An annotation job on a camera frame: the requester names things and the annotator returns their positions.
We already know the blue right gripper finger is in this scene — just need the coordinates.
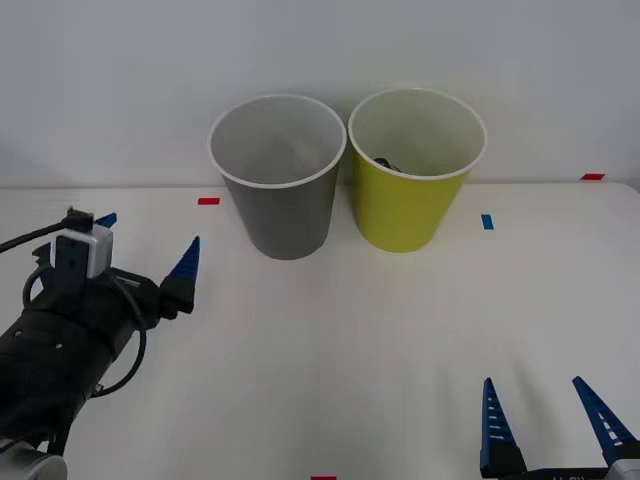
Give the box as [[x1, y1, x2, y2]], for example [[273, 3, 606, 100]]
[[478, 377, 529, 474], [571, 375, 640, 469]]

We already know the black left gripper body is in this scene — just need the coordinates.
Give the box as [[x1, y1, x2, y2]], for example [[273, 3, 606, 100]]
[[84, 267, 180, 359]]

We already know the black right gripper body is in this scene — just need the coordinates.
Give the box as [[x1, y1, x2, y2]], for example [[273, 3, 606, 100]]
[[479, 467, 611, 480]]

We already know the grey plastic waste bin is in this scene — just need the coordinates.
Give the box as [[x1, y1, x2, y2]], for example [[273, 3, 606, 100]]
[[207, 93, 348, 261]]

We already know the yellow-green plastic waste bin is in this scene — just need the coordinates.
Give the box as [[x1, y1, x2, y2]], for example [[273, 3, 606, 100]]
[[347, 87, 489, 254]]

